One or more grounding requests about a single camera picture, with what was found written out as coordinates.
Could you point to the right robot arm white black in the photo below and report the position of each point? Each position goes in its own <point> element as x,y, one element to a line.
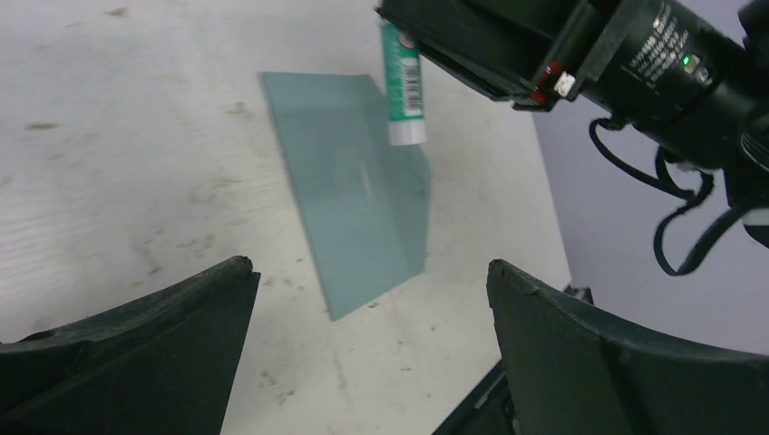
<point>747,190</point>

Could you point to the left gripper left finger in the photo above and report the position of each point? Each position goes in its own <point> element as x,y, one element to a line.
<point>161,364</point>

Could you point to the teal envelope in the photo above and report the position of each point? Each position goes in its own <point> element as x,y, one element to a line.
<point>364,203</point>

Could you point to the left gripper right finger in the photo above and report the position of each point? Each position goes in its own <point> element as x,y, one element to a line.
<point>573,368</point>

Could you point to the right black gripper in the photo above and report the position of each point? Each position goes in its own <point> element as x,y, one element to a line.
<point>654,65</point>

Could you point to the green glue stick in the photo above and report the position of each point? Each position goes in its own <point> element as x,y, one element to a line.
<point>403,87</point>

